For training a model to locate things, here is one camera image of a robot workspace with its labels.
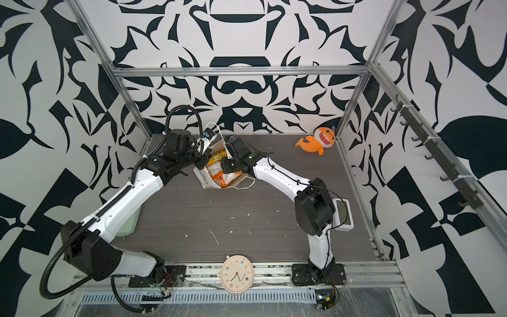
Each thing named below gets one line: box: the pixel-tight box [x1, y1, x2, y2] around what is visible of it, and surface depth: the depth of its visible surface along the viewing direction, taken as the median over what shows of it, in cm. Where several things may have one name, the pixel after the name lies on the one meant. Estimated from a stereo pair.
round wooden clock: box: [217, 254, 255, 294], surface depth 74 cm
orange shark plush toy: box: [295, 117, 340, 156], surface depth 113 cm
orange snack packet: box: [211, 170, 243, 189], surface depth 85 cm
